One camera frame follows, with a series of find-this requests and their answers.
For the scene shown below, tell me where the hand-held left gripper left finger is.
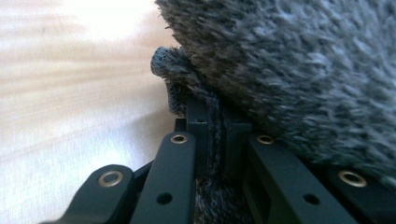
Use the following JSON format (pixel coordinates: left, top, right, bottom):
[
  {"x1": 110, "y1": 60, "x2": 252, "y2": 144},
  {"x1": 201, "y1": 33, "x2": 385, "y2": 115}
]
[{"x1": 175, "y1": 96, "x2": 214, "y2": 181}]

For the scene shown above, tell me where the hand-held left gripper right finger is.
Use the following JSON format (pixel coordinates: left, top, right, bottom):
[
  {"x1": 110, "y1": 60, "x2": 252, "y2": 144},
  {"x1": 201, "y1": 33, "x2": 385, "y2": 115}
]
[{"x1": 222, "y1": 121, "x2": 253, "y2": 181}]

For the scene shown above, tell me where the grey fuzzy cloth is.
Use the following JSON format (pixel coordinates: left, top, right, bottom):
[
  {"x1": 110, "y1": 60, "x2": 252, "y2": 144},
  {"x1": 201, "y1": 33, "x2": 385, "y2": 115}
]
[{"x1": 150, "y1": 0, "x2": 396, "y2": 224}]

